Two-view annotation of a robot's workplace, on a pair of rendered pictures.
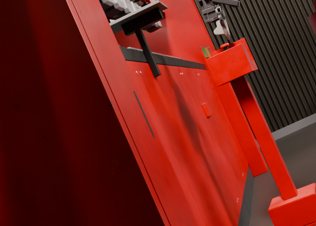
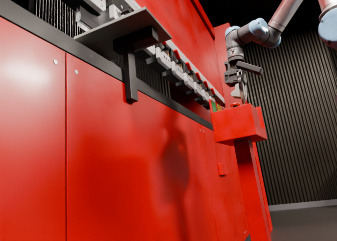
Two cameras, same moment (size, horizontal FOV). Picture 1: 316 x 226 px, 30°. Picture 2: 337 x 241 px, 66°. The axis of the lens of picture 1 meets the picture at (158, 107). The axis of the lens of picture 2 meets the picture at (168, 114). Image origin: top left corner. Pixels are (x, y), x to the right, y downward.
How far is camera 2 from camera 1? 141 cm
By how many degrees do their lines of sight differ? 19
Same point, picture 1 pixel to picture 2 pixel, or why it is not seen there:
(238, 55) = (245, 114)
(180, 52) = not seen: hidden behind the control
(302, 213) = not seen: outside the picture
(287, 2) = (313, 125)
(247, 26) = (283, 133)
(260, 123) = (254, 195)
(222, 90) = not seen: hidden behind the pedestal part
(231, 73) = (232, 132)
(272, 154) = (259, 233)
